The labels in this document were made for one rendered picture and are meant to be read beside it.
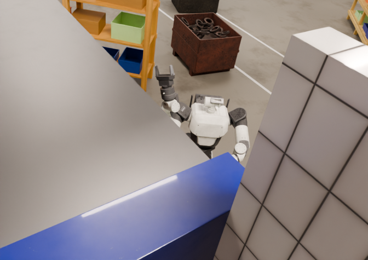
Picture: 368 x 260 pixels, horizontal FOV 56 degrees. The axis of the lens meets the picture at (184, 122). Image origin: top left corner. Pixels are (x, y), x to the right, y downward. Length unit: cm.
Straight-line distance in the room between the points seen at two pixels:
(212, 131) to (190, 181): 154
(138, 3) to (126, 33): 44
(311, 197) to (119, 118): 68
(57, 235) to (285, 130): 50
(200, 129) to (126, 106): 127
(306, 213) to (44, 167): 66
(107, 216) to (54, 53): 83
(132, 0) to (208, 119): 243
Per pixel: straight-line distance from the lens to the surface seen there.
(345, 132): 57
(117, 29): 467
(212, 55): 534
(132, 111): 117
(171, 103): 216
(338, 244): 68
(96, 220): 81
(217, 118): 239
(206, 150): 259
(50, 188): 94
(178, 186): 88
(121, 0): 451
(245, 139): 237
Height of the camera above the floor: 281
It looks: 38 degrees down
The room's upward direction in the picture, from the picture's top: 10 degrees clockwise
